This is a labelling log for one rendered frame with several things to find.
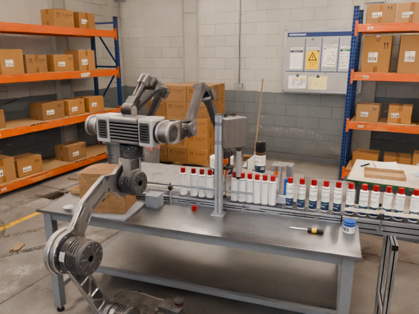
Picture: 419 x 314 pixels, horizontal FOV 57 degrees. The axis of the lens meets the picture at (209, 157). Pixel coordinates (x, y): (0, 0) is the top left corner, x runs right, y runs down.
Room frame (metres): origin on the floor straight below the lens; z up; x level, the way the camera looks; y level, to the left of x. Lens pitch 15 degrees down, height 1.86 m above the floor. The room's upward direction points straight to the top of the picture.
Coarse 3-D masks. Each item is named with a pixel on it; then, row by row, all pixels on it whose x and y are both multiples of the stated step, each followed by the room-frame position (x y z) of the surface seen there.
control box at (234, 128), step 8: (224, 120) 2.34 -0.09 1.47; (232, 120) 2.36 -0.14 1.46; (240, 120) 2.40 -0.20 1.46; (224, 128) 2.34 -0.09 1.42; (232, 128) 2.36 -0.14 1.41; (240, 128) 2.40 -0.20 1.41; (224, 136) 2.34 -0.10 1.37; (232, 136) 2.36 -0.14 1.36; (240, 136) 2.40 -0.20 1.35; (224, 144) 2.34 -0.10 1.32; (232, 144) 2.36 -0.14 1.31; (240, 144) 2.40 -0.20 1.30
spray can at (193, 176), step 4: (192, 168) 2.59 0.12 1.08; (192, 172) 2.58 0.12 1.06; (192, 176) 2.57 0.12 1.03; (196, 176) 2.59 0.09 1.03; (192, 180) 2.57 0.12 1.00; (196, 180) 2.59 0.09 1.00; (192, 184) 2.57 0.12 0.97; (196, 184) 2.59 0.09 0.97; (192, 192) 2.57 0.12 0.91; (196, 192) 2.58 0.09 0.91; (192, 196) 2.57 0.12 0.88
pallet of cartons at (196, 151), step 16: (176, 96) 6.11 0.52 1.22; (192, 96) 6.02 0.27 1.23; (160, 112) 6.21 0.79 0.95; (176, 112) 6.11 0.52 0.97; (208, 128) 5.96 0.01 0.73; (176, 144) 6.12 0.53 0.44; (192, 144) 6.02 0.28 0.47; (208, 144) 5.96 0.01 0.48; (160, 160) 6.24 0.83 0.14; (176, 160) 6.12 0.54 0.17; (192, 160) 6.02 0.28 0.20; (208, 160) 5.96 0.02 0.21
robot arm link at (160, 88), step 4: (160, 84) 2.54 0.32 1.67; (156, 88) 2.52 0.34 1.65; (160, 88) 2.51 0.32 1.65; (164, 88) 2.55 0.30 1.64; (148, 92) 2.51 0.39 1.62; (152, 92) 2.51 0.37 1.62; (156, 92) 2.52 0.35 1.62; (160, 92) 2.60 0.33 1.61; (164, 92) 2.59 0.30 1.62; (144, 96) 2.50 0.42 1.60; (148, 96) 2.50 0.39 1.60; (152, 96) 2.52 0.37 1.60; (140, 100) 2.49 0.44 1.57; (144, 100) 2.49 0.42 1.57; (148, 100) 2.52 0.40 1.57; (140, 104) 2.48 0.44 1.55; (144, 104) 2.51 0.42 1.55; (116, 112) 2.47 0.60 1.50
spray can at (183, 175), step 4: (184, 168) 2.61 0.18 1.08; (184, 172) 2.61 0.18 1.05; (180, 176) 2.60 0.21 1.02; (184, 176) 2.60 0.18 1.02; (180, 180) 2.60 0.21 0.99; (184, 180) 2.60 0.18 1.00; (180, 184) 2.60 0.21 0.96; (184, 184) 2.60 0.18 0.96; (180, 188) 2.60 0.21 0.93; (184, 188) 2.60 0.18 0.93; (180, 192) 2.61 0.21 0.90; (184, 192) 2.60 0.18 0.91
